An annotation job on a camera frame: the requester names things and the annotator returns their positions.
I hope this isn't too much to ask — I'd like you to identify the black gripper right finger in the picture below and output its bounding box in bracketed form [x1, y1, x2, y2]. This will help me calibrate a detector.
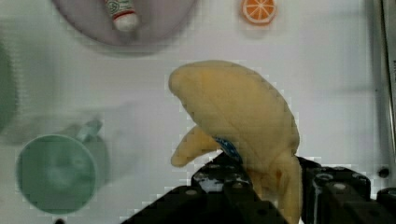
[298, 157, 396, 224]

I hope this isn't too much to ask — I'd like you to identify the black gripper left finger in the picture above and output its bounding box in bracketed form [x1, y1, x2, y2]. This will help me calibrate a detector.
[121, 153, 288, 224]

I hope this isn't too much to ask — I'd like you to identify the yellow plush banana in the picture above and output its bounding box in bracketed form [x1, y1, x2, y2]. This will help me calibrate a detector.
[168, 61, 303, 224]

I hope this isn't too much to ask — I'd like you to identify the green mug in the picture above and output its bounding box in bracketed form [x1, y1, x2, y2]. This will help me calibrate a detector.
[16, 119, 109, 215]

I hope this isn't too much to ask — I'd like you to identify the orange slice toy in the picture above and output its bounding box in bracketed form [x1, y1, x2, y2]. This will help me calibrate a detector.
[240, 0, 277, 26]

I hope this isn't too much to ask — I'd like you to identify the lilac round plate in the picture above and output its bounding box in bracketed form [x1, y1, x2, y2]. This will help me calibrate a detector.
[51, 0, 197, 49]

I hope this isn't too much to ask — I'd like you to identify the red ketchup bottle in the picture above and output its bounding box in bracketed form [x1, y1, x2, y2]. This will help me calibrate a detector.
[105, 0, 139, 32]

